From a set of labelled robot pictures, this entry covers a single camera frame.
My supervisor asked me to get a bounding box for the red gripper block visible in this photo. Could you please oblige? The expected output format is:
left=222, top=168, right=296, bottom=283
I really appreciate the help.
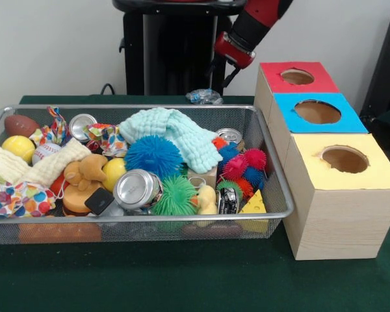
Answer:
left=207, top=31, right=257, bottom=88

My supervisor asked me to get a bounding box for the clear plastic bottle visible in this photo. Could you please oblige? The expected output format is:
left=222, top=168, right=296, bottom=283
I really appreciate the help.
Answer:
left=185, top=88, right=224, bottom=105

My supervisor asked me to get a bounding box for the wooden box with three holes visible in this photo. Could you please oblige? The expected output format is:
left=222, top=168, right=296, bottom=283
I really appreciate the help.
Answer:
left=253, top=60, right=390, bottom=261

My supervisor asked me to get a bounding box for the mint green waffle cloth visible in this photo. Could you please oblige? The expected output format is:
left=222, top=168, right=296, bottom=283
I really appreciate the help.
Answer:
left=118, top=107, right=224, bottom=174

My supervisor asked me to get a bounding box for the blue spiky rubber ball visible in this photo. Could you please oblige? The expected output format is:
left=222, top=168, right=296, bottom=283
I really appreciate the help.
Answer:
left=123, top=135, right=185, bottom=180

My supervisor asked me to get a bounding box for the green spiky rubber ball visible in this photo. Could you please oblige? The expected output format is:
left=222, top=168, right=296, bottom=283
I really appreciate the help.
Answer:
left=150, top=175, right=198, bottom=216

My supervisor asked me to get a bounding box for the yellow cheese wedge toy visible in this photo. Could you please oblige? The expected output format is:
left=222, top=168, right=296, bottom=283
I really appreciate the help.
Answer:
left=239, top=189, right=268, bottom=235

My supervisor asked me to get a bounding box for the silver drink can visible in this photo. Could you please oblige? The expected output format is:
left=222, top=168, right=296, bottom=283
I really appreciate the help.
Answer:
left=112, top=168, right=164, bottom=211

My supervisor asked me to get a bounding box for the brown plush toy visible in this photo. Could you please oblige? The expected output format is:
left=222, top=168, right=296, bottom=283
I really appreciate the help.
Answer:
left=63, top=153, right=109, bottom=192

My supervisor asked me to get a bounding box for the cream waffle cloth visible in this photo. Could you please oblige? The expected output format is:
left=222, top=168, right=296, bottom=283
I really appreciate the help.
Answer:
left=0, top=138, right=92, bottom=188

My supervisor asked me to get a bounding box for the white toy baseball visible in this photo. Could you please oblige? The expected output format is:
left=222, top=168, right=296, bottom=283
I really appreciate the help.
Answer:
left=31, top=142, right=62, bottom=165

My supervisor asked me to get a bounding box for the brown toy football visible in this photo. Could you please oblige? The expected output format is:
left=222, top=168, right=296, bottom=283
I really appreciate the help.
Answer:
left=4, top=114, right=41, bottom=137

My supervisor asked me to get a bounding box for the dark green table cloth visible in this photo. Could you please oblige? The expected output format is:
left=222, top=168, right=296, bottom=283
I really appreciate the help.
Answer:
left=0, top=94, right=390, bottom=312

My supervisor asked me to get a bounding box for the yellow tennis ball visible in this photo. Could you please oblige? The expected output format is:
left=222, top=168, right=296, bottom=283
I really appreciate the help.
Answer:
left=1, top=135, right=36, bottom=164

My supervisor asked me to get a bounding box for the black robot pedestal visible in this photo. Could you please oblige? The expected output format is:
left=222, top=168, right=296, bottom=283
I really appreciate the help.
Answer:
left=112, top=0, right=248, bottom=96

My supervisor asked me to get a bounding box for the silver wire mesh bin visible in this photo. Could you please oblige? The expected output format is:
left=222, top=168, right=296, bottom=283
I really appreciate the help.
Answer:
left=0, top=103, right=294, bottom=245

